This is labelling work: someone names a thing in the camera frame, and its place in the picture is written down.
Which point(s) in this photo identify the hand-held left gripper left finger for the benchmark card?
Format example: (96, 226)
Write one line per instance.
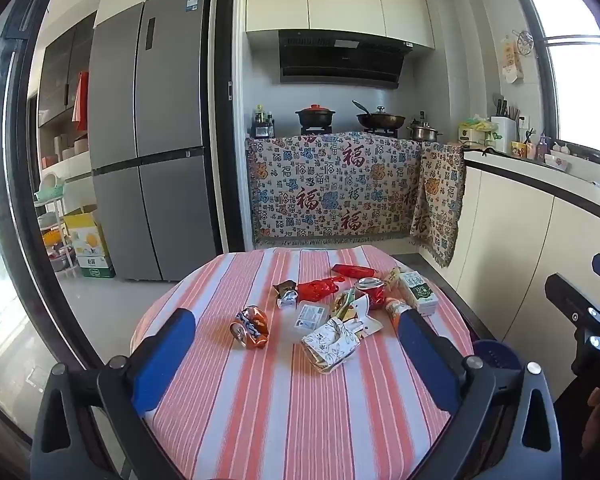
(162, 360)

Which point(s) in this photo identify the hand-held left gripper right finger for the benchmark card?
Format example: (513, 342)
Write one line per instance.
(425, 360)

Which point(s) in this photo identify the small orange bottle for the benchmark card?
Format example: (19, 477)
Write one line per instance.
(394, 307)

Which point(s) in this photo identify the white green milk carton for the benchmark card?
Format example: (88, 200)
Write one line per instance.
(420, 294)

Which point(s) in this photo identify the blue trash bin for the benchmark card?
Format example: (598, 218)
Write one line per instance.
(495, 355)

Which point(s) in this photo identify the crushed red can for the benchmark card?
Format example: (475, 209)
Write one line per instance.
(372, 292)

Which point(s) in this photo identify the small yellow wrapper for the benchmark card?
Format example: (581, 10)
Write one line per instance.
(391, 277)

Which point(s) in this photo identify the crushed orange can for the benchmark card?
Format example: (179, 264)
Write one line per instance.
(252, 327)

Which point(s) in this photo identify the patterned paper box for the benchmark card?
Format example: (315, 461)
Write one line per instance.
(330, 345)

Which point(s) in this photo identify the green yellow snack bag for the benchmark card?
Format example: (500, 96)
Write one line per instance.
(341, 302)

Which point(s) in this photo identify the long red wrapper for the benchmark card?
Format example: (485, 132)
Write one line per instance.
(352, 270)

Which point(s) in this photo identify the small white packet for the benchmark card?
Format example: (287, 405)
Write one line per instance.
(311, 316)

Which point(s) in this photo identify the brown foil wrapper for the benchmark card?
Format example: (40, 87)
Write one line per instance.
(286, 292)

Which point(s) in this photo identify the white counter cabinets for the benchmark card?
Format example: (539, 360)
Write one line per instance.
(510, 240)

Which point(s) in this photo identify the white green cardboard box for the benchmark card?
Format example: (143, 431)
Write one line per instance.
(97, 266)

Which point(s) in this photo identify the yellow cardboard box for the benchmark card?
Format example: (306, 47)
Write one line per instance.
(87, 235)

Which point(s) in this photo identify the small printed cloth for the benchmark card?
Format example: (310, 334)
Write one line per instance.
(437, 200)

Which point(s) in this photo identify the white knife holder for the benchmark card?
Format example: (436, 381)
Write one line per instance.
(504, 130)

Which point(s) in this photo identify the white storage rack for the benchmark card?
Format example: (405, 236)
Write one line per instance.
(52, 220)

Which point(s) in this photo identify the window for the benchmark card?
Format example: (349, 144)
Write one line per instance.
(585, 85)

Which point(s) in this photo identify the yellow green packages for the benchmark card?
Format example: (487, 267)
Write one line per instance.
(475, 132)

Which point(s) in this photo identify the large printed blanket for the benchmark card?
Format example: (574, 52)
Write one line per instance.
(325, 185)

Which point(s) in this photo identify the steel pot with lid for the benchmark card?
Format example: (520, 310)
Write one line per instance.
(424, 131)

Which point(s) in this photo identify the hanging paper bag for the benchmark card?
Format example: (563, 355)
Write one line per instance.
(511, 62)

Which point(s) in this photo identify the wok with glass lid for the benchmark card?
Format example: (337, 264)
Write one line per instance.
(380, 119)

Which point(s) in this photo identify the grey refrigerator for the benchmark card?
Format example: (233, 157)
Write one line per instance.
(170, 110)

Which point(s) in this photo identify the group of condiment bottles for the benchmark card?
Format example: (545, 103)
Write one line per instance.
(262, 122)

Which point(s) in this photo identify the red lidded clay pot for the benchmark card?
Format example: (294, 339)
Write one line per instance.
(315, 116)

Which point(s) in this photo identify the red hanging bag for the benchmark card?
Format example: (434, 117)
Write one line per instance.
(81, 102)

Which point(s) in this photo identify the black range hood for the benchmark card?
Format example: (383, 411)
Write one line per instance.
(340, 60)

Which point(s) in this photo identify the white upper cabinets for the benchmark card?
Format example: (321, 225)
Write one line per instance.
(340, 0)

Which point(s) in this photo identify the black sliding door frame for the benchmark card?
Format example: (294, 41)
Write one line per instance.
(20, 160)

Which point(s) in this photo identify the wall shelf cabinet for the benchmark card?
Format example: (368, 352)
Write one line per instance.
(62, 90)

